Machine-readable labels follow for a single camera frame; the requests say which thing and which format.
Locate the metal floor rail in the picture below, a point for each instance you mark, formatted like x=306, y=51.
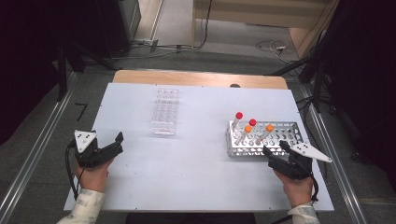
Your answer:
x=336, y=161
x=34, y=161

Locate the dark round table grommet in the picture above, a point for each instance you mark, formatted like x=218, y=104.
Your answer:
x=235, y=85

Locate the light wooden cabinet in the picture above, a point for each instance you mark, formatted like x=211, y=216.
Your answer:
x=249, y=12

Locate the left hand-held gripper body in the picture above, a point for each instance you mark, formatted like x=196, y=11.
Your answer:
x=88, y=155

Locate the red-capped test tube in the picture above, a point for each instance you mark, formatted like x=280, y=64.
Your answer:
x=252, y=122
x=239, y=115

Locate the black stand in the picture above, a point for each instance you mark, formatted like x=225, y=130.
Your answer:
x=62, y=71

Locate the person's left hand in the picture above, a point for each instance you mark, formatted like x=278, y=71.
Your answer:
x=92, y=179

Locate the dark cabinet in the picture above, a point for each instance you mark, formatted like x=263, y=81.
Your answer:
x=115, y=25

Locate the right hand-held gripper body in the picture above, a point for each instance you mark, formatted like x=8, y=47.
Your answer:
x=295, y=168

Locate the person's right hand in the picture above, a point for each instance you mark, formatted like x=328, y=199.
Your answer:
x=298, y=191

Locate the orange-capped test tube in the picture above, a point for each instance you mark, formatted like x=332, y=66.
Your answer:
x=248, y=128
x=269, y=128

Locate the perforated metal tube rack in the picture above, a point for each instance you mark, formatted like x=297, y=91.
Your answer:
x=291, y=133

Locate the clear plastic tube rack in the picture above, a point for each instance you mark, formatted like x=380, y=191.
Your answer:
x=165, y=112

